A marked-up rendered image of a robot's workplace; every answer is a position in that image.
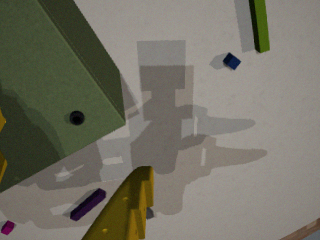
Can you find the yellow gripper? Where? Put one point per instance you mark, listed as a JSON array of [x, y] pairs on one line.
[[124, 215]]

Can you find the dark grey rod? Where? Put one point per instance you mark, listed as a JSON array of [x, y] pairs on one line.
[[149, 213]]

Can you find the small blue cube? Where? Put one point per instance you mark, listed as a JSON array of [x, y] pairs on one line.
[[231, 61]]

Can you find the dark purple rod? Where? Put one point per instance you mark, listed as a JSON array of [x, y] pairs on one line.
[[88, 204]]

